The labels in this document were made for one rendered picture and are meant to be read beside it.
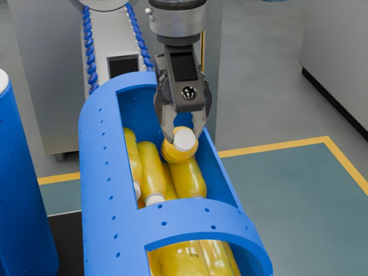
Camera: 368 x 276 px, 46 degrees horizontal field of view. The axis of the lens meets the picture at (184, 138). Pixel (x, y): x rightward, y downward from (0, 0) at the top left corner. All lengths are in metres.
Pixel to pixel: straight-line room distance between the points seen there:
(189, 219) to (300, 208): 1.84
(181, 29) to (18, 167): 0.96
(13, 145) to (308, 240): 1.47
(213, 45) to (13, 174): 0.81
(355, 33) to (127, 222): 2.50
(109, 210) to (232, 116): 2.43
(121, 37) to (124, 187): 1.29
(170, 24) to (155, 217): 0.28
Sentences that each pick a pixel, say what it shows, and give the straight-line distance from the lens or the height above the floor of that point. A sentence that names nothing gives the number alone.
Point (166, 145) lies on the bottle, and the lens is 0.82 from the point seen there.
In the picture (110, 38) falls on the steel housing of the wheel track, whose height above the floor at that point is 0.93.
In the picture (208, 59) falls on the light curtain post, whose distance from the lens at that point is 1.59.
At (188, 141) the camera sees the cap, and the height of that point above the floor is 1.20.
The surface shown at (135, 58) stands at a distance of 1.36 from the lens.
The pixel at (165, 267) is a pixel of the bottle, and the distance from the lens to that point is 0.64.
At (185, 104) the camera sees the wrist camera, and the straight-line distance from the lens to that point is 0.64.
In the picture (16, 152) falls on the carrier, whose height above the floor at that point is 0.82.
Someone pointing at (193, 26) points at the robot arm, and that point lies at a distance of 0.66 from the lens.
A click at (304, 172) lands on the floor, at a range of 2.64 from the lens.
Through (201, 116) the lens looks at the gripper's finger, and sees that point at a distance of 0.76.
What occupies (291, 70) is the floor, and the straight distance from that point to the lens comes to 3.73.
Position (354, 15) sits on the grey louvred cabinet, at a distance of 2.98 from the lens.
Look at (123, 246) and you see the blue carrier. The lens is 0.60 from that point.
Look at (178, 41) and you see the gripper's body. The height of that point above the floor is 1.40.
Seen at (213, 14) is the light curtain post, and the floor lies 1.14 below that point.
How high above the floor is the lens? 1.67
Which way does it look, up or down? 36 degrees down
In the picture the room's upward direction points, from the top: straight up
